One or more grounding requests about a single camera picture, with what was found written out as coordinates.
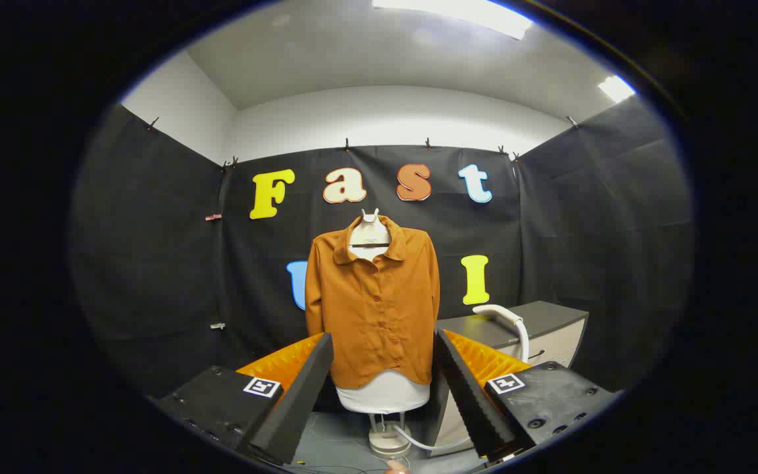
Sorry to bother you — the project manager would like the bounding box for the small ceiling light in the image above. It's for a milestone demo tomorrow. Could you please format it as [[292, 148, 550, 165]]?
[[597, 75, 636, 103]]

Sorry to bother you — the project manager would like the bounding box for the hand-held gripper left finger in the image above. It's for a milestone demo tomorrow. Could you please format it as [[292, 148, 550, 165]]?
[[155, 332, 335, 467]]

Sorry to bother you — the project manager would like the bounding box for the grey cabinet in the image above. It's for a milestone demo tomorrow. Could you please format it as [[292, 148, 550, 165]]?
[[432, 301, 589, 456]]

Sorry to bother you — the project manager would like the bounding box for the row of black clips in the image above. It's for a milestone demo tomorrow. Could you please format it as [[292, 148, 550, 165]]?
[[147, 115, 578, 173]]

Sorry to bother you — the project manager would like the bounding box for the white garment steamer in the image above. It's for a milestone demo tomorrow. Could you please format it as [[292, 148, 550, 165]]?
[[472, 303, 530, 363]]

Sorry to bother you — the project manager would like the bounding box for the white steamer hose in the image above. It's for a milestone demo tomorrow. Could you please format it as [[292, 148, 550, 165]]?
[[391, 423, 473, 453]]

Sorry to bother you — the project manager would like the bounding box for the white clothes hanger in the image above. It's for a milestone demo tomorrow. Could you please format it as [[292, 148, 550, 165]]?
[[349, 208, 392, 250]]

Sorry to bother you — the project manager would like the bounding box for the white mannequin torso on stand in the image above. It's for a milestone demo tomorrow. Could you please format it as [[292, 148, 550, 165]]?
[[335, 245, 432, 459]]

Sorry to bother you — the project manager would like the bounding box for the black backdrop cloth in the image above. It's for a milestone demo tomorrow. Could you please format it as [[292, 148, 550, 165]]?
[[70, 99, 693, 399]]

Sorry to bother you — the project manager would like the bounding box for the orange button-up shirt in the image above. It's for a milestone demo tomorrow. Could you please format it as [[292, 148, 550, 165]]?
[[305, 215, 441, 390]]

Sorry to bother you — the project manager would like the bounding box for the long ceiling light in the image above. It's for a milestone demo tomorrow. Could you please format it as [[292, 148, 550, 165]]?
[[372, 0, 534, 40]]

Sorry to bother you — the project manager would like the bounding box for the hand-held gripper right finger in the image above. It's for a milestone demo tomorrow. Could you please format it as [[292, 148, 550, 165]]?
[[433, 328, 619, 465]]

